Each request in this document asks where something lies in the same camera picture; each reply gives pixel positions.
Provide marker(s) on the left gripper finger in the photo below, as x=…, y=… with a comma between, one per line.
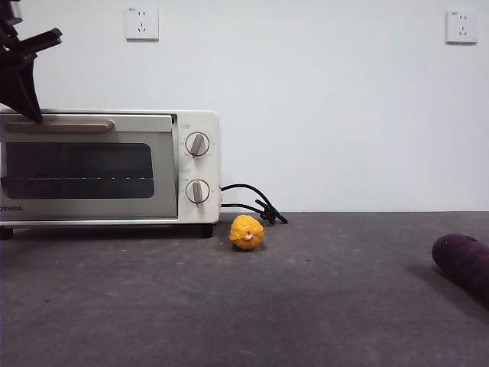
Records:
x=19, y=88

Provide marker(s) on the beige oven knob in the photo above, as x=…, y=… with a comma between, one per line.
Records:
x=197, y=144
x=197, y=191

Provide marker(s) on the cream toaster oven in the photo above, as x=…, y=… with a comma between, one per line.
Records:
x=202, y=168

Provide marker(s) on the purple sweet potato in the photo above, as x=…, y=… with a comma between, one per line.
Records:
x=464, y=264

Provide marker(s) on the yellow corn cob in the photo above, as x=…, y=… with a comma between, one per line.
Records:
x=246, y=233

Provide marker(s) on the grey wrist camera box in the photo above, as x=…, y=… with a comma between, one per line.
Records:
x=15, y=11

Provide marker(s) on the white wall socket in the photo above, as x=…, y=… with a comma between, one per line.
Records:
x=462, y=27
x=142, y=23

